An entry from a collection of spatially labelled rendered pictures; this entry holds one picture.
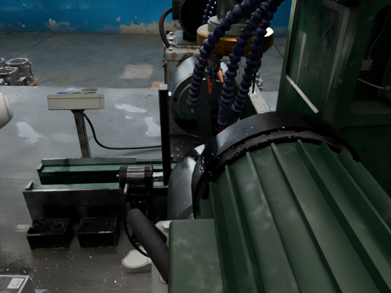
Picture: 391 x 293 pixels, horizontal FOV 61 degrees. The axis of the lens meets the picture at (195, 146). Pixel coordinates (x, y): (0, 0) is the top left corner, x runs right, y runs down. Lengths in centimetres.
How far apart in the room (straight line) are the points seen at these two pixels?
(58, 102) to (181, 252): 97
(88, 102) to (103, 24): 562
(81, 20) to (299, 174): 665
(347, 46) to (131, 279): 71
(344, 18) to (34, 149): 118
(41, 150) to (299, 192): 126
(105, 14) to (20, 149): 538
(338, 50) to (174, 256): 57
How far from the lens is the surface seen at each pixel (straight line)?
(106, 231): 93
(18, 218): 114
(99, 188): 98
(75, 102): 117
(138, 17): 656
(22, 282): 50
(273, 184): 27
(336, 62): 74
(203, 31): 80
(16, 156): 144
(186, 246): 26
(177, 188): 64
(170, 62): 129
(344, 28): 73
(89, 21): 681
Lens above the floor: 151
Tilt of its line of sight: 32 degrees down
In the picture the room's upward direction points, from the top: 1 degrees clockwise
